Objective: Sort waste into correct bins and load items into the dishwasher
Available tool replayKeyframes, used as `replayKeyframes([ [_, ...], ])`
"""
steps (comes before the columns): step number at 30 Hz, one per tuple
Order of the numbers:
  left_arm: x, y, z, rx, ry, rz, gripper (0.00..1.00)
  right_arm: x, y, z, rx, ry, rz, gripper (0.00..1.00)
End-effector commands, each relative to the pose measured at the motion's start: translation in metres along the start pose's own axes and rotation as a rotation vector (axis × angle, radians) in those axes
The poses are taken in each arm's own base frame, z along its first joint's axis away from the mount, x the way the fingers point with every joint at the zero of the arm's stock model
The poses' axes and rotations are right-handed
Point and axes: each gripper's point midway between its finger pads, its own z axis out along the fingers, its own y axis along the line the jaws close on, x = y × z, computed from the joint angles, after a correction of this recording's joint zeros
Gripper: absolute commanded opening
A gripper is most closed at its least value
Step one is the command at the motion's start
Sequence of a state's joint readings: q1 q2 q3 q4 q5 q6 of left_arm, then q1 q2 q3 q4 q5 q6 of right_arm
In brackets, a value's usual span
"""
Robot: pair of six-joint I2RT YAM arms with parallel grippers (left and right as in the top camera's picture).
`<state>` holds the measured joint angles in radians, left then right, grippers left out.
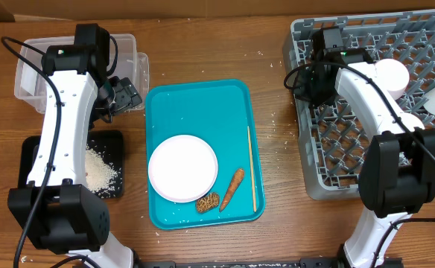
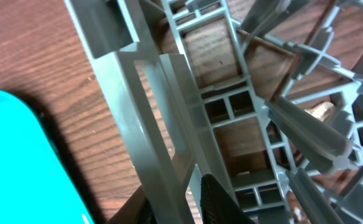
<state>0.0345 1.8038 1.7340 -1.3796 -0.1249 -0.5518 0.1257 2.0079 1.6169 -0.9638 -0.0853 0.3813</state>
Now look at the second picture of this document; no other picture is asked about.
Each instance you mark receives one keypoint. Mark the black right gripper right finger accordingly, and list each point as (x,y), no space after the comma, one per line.
(217,207)

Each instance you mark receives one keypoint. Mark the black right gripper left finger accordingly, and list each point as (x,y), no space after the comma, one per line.
(145,214)

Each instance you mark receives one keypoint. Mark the grey dishwasher rack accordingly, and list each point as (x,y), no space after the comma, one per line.
(168,124)

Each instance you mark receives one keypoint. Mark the teal plastic tray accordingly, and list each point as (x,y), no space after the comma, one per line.
(34,185)

